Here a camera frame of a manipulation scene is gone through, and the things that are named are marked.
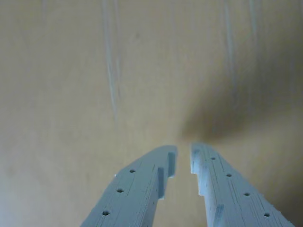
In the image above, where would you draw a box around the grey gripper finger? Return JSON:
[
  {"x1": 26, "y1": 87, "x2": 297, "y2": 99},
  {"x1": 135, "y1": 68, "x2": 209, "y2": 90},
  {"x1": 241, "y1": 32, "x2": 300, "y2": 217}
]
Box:
[
  {"x1": 190, "y1": 141, "x2": 296, "y2": 227},
  {"x1": 80, "y1": 144, "x2": 179, "y2": 227}
]

